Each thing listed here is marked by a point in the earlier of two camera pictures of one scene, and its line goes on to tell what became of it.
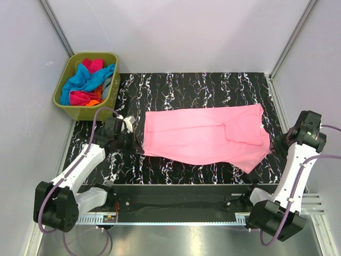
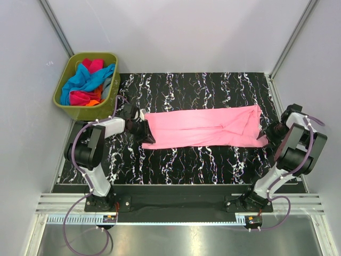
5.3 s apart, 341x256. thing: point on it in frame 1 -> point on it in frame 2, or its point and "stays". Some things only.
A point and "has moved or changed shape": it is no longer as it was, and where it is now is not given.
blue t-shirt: x=83 y=80 stays
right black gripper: x=276 y=146 -> x=274 y=140
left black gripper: x=135 y=143 -> x=146 y=132
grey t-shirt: x=106 y=85 stays
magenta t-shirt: x=81 y=98 stays
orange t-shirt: x=99 y=90 stays
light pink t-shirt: x=236 y=136 has moved or changed shape
